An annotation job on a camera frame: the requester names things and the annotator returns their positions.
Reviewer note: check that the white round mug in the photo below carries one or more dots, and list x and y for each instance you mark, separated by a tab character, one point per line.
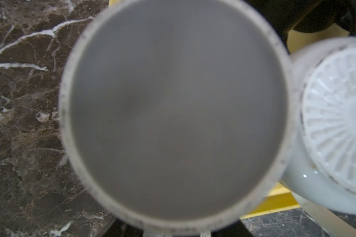
322	167

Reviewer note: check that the yellow tray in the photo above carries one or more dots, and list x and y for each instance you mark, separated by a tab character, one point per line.
279	199

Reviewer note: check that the tall grey mug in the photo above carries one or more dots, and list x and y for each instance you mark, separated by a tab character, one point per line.
178	116

